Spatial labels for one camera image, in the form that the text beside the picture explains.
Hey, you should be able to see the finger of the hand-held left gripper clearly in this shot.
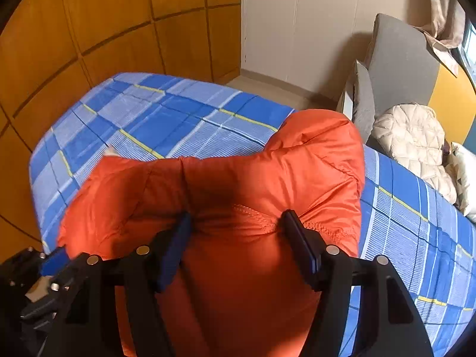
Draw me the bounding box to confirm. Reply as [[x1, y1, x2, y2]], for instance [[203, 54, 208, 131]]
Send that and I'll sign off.
[[39, 246, 73, 277], [20, 255, 92, 322]]

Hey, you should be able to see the window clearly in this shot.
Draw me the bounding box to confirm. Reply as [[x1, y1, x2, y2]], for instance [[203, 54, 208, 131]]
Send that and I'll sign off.
[[460, 19, 476, 68]]

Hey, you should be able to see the grey pillow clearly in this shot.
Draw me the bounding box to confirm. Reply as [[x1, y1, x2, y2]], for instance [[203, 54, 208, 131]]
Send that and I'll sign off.
[[351, 59, 376, 144]]

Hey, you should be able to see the white patterned pillow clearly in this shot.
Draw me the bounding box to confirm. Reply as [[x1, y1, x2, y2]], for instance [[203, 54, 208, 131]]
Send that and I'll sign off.
[[444, 142, 476, 224]]

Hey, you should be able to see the beige curtain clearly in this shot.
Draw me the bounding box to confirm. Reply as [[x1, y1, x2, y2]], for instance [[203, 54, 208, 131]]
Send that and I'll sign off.
[[413, 0, 468, 79]]

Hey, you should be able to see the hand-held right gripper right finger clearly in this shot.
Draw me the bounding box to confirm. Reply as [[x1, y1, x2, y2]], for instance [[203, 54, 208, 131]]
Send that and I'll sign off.
[[283, 210, 434, 357]]

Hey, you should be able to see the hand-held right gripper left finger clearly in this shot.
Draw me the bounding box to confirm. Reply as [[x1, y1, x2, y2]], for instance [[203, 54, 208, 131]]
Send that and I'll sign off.
[[45, 211, 192, 357]]

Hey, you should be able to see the cream quilted jacket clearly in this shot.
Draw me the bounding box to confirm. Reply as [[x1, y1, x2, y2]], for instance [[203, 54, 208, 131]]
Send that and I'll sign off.
[[372, 103, 459, 206]]

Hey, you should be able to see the orange puffer jacket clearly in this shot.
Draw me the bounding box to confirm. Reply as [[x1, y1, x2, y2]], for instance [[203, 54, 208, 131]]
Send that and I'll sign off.
[[57, 109, 367, 357]]

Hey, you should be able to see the wooden wardrobe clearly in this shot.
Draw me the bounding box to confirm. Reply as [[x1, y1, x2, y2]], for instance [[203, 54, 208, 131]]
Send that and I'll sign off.
[[0, 0, 242, 265]]

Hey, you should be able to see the blue plaid bed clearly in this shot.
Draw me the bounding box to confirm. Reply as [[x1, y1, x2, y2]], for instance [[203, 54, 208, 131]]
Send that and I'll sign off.
[[29, 72, 476, 357]]

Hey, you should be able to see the grey yellow blue headboard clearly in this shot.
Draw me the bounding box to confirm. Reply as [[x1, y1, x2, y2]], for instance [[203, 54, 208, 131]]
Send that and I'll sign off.
[[336, 13, 476, 150]]

